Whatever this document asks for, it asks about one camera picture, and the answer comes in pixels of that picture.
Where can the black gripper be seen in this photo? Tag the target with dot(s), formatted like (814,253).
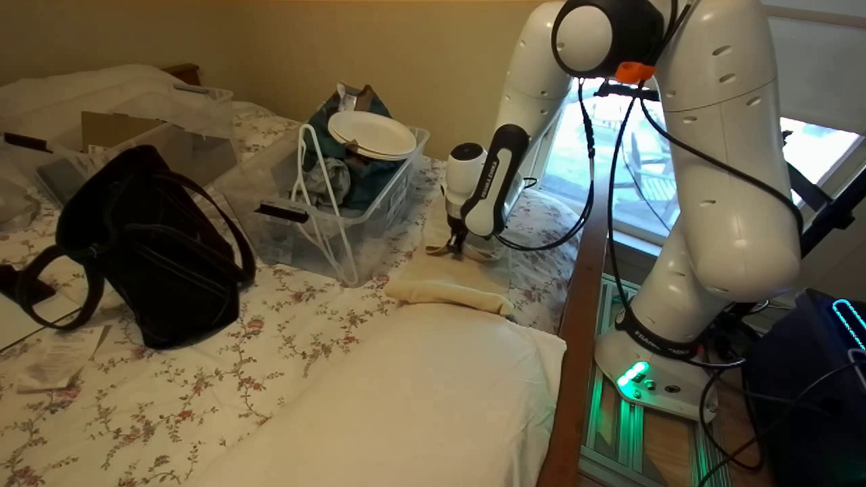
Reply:
(455,211)

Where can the pale yellow waffle towel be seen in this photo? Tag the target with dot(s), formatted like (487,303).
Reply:
(446,285)

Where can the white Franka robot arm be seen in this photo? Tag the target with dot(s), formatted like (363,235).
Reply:
(720,178)

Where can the clear plastic storage bin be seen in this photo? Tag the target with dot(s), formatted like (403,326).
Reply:
(353,224)

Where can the teal fabric bag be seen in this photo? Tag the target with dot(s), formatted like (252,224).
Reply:
(360,185)

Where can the white paper plate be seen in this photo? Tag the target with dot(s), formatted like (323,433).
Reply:
(371,136)

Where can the white plastic clothes hanger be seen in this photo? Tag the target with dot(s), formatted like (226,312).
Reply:
(314,207)

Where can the white pillow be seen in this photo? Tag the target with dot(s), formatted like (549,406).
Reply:
(415,406)

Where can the green lit robot stand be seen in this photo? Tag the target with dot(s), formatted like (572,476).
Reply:
(651,396)

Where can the black handbag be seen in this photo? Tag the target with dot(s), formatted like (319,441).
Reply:
(151,253)

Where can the floral print bedsheet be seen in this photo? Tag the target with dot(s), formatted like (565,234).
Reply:
(179,396)

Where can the brown cardboard box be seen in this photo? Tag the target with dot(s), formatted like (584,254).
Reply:
(126,131)

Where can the bright window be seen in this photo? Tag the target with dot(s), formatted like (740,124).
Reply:
(812,143)

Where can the black metal bar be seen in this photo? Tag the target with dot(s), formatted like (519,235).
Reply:
(835,211)

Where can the dark computer case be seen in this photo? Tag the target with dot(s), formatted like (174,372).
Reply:
(812,387)

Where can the small black device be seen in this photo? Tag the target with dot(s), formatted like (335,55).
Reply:
(28,140)

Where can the brown wooden bed frame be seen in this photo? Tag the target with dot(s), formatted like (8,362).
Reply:
(576,315)

